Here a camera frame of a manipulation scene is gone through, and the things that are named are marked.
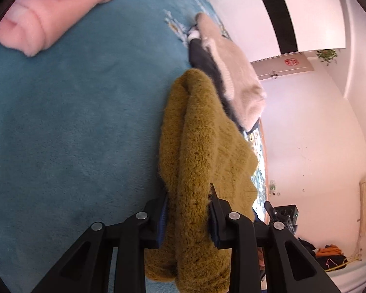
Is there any pale pink fluffy garment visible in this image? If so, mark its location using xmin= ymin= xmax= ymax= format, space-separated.
xmin=196 ymin=13 xmax=266 ymax=132

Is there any orange clothes pile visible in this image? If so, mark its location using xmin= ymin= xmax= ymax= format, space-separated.
xmin=297 ymin=237 xmax=362 ymax=273

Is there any folded pink fleece garment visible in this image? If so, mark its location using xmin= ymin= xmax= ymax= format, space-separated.
xmin=0 ymin=0 xmax=111 ymax=57

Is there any teal floral bed blanket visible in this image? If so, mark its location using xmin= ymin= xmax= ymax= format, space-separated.
xmin=0 ymin=0 xmax=269 ymax=293

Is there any dark navy garment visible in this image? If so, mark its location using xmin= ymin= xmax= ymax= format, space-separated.
xmin=188 ymin=38 xmax=259 ymax=134

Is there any wall power socket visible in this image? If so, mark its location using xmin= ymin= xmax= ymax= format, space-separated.
xmin=269 ymin=180 xmax=280 ymax=196

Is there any green potted plant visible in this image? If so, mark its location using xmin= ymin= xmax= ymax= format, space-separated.
xmin=316 ymin=49 xmax=338 ymax=66

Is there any mustard yellow knit sweater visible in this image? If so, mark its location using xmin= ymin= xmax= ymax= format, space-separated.
xmin=145 ymin=69 xmax=258 ymax=292

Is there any white black glossy wardrobe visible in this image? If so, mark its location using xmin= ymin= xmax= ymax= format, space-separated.
xmin=208 ymin=0 xmax=346 ymax=62

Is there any pinkish room door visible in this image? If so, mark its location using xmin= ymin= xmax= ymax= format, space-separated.
xmin=251 ymin=52 xmax=314 ymax=81

